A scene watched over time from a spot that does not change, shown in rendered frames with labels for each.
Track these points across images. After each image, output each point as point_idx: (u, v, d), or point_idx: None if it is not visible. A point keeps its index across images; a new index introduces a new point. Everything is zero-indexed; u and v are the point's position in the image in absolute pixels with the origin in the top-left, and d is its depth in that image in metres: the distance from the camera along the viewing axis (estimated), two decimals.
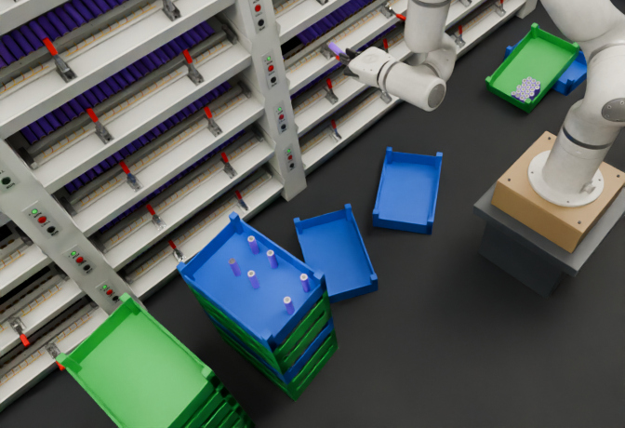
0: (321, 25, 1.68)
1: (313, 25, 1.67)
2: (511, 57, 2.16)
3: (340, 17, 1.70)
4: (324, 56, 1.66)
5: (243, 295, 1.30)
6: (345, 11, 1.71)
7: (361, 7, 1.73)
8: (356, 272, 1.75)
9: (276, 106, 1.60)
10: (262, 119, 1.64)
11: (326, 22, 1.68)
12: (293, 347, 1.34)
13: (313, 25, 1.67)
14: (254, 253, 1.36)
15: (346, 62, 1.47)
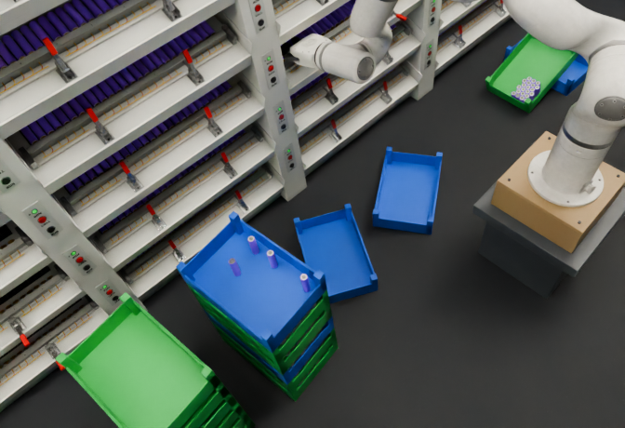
0: (321, 25, 1.68)
1: (313, 25, 1.67)
2: (511, 57, 2.16)
3: (340, 17, 1.70)
4: None
5: (243, 295, 1.30)
6: (345, 11, 1.71)
7: None
8: (356, 272, 1.75)
9: (276, 106, 1.60)
10: (262, 119, 1.64)
11: (326, 22, 1.68)
12: (293, 347, 1.34)
13: (313, 25, 1.67)
14: (254, 253, 1.36)
15: (288, 50, 1.58)
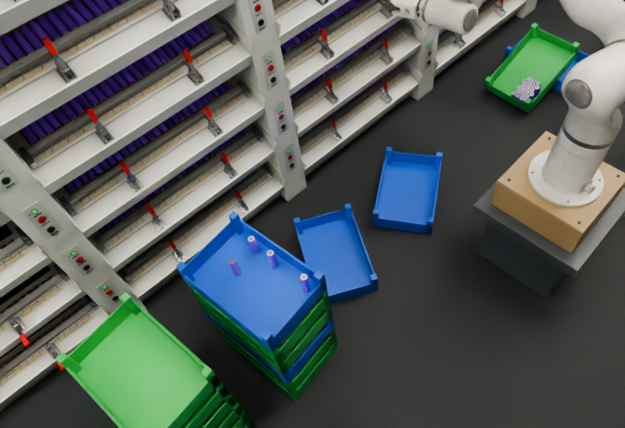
0: (317, 21, 1.68)
1: None
2: (511, 57, 2.16)
3: (337, 13, 1.70)
4: (324, 56, 1.66)
5: (243, 295, 1.30)
6: (341, 7, 1.71)
7: (357, 4, 1.73)
8: (356, 272, 1.75)
9: (276, 106, 1.60)
10: (262, 119, 1.64)
11: (323, 19, 1.69)
12: (293, 347, 1.34)
13: None
14: (254, 253, 1.36)
15: None
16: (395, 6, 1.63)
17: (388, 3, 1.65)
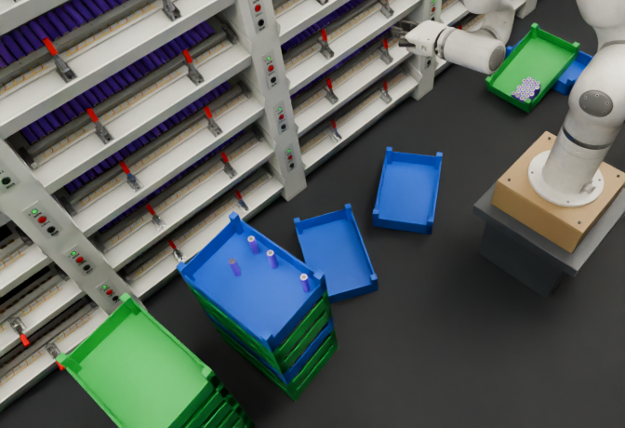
0: (318, 21, 1.68)
1: None
2: (511, 57, 2.16)
3: (338, 13, 1.70)
4: (324, 56, 1.66)
5: (243, 295, 1.30)
6: (342, 7, 1.71)
7: (358, 4, 1.73)
8: (356, 272, 1.75)
9: (276, 106, 1.60)
10: (262, 119, 1.64)
11: (323, 19, 1.69)
12: (293, 347, 1.34)
13: None
14: (254, 253, 1.36)
15: (413, 26, 1.51)
16: (410, 44, 1.44)
17: (400, 40, 1.46)
